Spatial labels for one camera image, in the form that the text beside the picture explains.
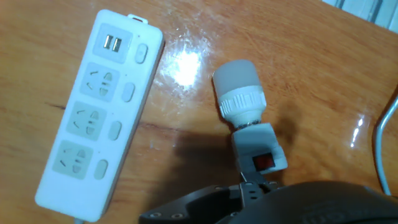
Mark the white bulb holder with bulb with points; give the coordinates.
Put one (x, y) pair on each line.
(239, 93)

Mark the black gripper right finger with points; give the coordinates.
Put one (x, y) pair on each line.
(267, 185)

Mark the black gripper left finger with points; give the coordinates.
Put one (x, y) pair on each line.
(199, 202)

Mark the glossy wooden board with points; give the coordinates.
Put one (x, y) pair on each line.
(311, 77)

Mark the white power strip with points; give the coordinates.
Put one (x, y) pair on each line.
(93, 193)

